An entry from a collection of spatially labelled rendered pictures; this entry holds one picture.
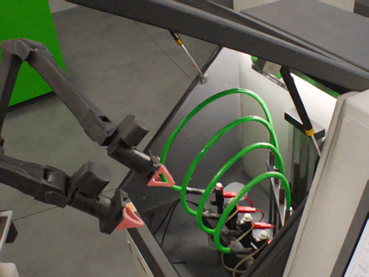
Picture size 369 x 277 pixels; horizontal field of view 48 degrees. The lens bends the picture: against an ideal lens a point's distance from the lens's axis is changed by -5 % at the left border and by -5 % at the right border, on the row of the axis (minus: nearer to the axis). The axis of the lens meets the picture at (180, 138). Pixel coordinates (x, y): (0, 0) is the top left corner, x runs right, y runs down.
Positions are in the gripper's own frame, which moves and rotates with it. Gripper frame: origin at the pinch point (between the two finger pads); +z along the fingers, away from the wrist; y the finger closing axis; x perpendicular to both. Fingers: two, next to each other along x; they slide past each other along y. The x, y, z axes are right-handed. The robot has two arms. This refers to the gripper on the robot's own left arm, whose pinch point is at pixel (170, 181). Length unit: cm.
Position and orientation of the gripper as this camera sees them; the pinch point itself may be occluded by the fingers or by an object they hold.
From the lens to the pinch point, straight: 124.0
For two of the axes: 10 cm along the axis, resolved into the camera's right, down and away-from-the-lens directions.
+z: 7.7, 5.1, 3.7
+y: -2.1, -3.5, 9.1
